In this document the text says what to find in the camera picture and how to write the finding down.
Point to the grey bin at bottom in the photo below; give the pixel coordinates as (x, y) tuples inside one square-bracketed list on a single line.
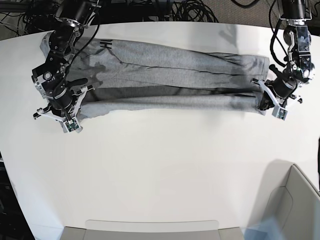
[(121, 230)]

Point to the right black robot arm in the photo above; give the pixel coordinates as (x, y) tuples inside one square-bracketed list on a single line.
[(74, 16)]

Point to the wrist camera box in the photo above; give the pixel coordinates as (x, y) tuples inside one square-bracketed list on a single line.
[(72, 125), (279, 112)]

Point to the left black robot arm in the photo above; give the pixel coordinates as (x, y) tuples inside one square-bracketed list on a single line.
[(298, 68)]

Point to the black object right edge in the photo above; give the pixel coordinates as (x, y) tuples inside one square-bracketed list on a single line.
[(318, 164)]

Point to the blue cloth in bin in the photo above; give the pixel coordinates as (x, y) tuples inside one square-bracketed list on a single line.
[(267, 229)]

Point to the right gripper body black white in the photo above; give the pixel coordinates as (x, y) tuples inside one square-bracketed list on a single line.
[(63, 107)]

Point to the grey bin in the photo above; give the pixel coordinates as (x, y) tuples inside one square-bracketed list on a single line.
[(296, 207), (121, 230)]

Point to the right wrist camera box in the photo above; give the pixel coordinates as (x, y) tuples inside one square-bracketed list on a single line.
[(72, 125)]

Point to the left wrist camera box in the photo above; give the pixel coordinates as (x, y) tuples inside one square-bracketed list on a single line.
[(279, 112)]

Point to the grey bin at right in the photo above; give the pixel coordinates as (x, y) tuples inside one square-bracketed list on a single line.
[(296, 207)]

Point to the black cable bundle background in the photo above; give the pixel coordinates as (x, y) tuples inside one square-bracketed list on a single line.
[(177, 10)]

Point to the grey T-shirt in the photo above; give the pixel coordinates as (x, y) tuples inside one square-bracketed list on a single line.
[(131, 75)]

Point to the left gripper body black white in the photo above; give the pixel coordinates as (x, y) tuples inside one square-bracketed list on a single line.
[(279, 88)]

